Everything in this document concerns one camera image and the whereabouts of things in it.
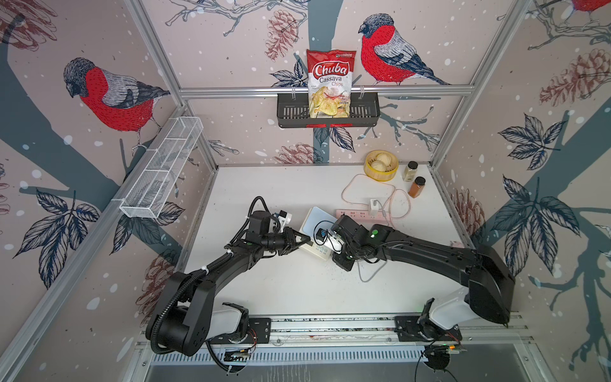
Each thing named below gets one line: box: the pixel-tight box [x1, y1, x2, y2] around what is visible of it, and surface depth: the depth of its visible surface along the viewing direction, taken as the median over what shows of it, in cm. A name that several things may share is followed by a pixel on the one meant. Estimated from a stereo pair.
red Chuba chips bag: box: [306, 49, 358, 119], surface depth 87 cm
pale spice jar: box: [402, 160, 419, 183], surface depth 112 cm
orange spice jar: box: [408, 175, 427, 199], surface depth 106 cm
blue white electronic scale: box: [299, 206, 343, 262], surface depth 81 cm
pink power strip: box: [335, 209, 392, 223], surface depth 100 cm
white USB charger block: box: [369, 198, 380, 216], surface depth 97 cm
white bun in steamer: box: [370, 152, 393, 172], surface depth 119 cm
